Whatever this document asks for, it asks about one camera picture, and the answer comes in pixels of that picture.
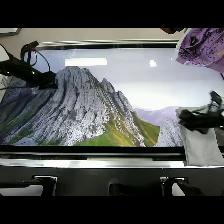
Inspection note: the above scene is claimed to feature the black cable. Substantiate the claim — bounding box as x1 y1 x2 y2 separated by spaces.
33 48 52 73

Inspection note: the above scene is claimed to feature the purple garment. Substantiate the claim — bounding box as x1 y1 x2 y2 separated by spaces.
175 27 224 74

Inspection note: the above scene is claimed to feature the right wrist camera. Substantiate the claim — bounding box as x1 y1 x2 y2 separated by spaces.
208 90 224 114

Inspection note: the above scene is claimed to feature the silver frame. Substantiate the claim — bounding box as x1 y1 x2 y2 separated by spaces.
0 151 224 197

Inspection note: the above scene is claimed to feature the grey garment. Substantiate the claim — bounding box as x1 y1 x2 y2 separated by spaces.
175 105 224 167

